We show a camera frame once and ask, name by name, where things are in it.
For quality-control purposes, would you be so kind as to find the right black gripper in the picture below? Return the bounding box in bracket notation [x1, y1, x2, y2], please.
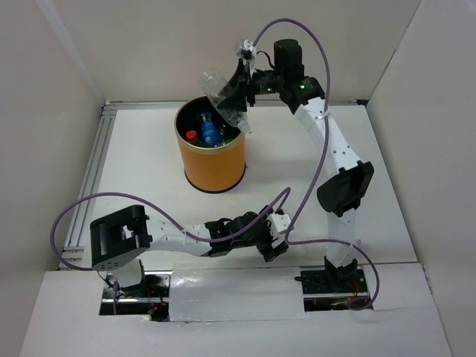
[216, 58, 283, 113]

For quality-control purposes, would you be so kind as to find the clear bottle white-blue cap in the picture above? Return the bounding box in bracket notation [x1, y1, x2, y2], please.
[201, 69, 251, 134]

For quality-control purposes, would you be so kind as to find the blue label clear bottle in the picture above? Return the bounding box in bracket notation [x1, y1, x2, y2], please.
[199, 112, 221, 147]

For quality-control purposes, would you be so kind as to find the red label clear bottle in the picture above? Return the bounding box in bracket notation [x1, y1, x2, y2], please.
[185, 130, 203, 147]

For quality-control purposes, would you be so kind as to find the small green bottle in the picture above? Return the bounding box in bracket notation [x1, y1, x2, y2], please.
[221, 127, 239, 144]

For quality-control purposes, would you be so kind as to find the clear crushed label-less bottle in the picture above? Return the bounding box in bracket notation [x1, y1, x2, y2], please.
[292, 242, 359, 260]

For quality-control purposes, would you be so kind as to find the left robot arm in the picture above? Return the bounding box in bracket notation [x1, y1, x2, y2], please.
[90, 205, 291, 297]

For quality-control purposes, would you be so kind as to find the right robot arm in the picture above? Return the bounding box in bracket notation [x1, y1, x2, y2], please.
[213, 39, 374, 292]

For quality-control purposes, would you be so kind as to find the orange cylindrical bin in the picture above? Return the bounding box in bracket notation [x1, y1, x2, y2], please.
[174, 97, 246, 193]

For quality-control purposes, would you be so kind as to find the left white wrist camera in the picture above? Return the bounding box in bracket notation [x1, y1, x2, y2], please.
[267, 213, 291, 237]

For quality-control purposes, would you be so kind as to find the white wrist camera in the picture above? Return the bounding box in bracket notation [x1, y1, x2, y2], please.
[267, 213, 291, 237]
[234, 39, 257, 74]

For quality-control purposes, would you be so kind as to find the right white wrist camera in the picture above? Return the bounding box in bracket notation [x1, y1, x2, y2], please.
[234, 39, 257, 74]

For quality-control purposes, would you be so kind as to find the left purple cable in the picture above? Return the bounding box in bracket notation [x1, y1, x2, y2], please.
[50, 187, 292, 317]

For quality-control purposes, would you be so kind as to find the purple cable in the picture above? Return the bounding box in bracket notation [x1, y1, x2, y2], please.
[50, 187, 292, 317]
[252, 19, 381, 312]

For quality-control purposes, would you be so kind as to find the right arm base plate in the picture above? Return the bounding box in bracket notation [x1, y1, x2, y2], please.
[294, 269, 371, 312]

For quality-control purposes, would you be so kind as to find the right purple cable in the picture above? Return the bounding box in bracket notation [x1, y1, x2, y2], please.
[252, 19, 381, 312]

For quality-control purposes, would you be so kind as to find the aluminium frame rail back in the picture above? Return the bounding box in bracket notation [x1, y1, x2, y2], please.
[102, 98, 367, 111]

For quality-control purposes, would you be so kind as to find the aluminium frame rail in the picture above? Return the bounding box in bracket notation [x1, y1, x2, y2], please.
[62, 103, 117, 266]
[102, 98, 367, 111]

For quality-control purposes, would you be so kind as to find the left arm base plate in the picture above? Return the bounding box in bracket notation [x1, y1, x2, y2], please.
[98, 271, 172, 322]

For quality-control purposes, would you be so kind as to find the aluminium frame rail left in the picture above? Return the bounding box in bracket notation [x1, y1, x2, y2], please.
[62, 103, 117, 266]

